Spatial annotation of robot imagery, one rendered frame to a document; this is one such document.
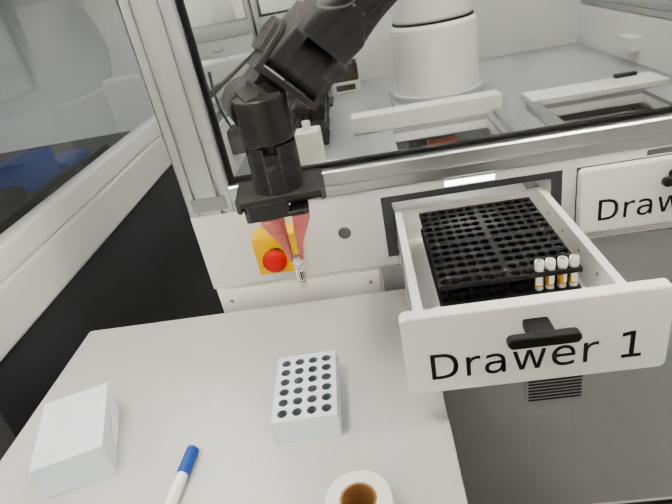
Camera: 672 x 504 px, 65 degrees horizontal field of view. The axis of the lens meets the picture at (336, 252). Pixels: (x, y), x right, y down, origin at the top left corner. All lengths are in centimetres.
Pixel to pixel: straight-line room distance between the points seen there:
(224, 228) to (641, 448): 100
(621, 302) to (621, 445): 76
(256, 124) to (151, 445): 46
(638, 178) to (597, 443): 62
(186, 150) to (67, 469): 48
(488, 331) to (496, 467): 75
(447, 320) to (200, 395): 41
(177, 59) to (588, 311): 65
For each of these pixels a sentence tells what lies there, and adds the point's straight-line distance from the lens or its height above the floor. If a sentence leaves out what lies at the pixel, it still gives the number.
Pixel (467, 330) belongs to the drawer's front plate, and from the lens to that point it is 60.
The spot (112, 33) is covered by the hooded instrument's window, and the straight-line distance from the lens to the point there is 171.
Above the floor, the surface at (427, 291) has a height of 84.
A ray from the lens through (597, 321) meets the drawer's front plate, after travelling 64.
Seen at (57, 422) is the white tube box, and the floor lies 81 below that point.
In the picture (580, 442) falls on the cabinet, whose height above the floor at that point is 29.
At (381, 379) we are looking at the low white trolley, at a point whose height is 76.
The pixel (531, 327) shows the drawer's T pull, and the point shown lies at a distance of 59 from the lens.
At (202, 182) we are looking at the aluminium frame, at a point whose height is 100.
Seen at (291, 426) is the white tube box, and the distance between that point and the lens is 69.
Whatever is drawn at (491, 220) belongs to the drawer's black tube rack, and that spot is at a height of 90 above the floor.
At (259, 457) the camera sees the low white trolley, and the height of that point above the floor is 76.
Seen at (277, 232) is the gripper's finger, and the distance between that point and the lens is 61.
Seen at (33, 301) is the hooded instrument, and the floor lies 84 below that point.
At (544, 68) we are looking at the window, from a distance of 88.
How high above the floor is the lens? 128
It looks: 28 degrees down
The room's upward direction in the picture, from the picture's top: 11 degrees counter-clockwise
